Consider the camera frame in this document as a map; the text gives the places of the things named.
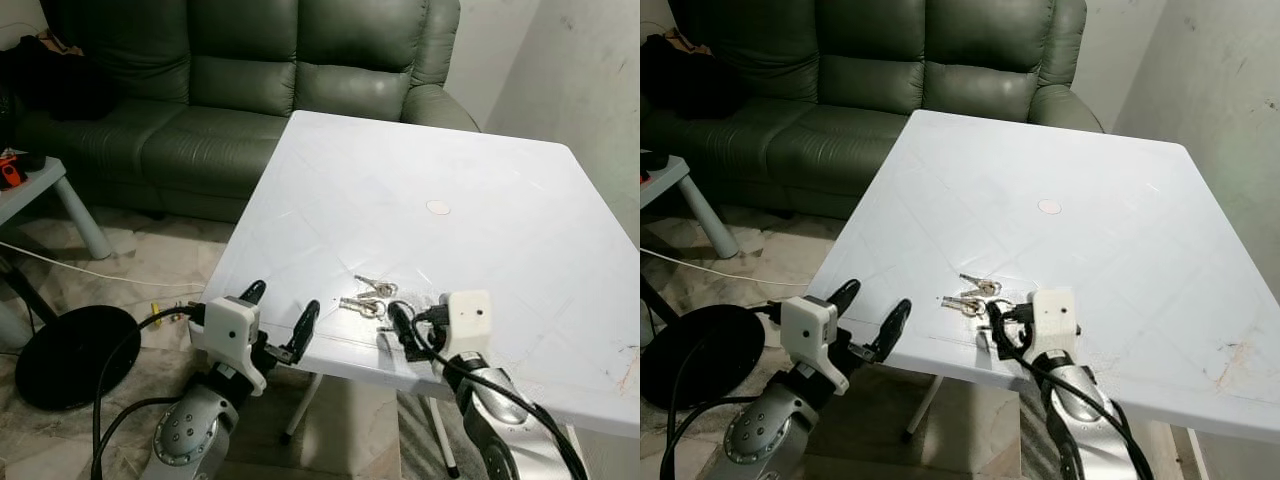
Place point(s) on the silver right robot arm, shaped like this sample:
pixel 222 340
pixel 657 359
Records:
pixel 500 420
pixel 1085 420

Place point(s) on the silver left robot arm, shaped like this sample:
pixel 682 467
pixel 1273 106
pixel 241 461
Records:
pixel 770 435
pixel 195 435

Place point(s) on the white plastic square table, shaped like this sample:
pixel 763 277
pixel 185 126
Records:
pixel 1080 260
pixel 450 250

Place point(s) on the round white table cap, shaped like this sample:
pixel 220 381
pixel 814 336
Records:
pixel 1049 207
pixel 438 208

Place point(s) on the black round disc stool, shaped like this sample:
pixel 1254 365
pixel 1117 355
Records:
pixel 75 355
pixel 700 355

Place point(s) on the grey side table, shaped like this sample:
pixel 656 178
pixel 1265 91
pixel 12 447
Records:
pixel 668 178
pixel 40 180

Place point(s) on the dark green leather sofa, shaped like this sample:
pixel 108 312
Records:
pixel 240 80
pixel 870 80

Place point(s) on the black bag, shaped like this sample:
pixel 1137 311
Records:
pixel 55 80
pixel 690 78

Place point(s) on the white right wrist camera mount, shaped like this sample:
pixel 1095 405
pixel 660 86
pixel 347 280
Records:
pixel 467 322
pixel 1055 322

